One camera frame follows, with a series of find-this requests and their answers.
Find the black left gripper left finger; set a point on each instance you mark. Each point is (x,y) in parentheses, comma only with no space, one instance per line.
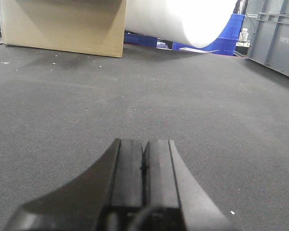
(112,184)

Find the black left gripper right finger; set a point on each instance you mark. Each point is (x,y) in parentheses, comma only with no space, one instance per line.
(174,201)

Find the blue plastic bin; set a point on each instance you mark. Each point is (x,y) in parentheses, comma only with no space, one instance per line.
(225,44)

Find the white foam roll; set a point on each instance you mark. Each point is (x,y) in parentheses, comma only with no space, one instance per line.
(196,23)

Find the cardboard box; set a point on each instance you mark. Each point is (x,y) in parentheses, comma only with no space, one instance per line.
(81,26)

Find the grey metal cabinet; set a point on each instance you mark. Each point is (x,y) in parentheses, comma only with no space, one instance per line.
(269,44)

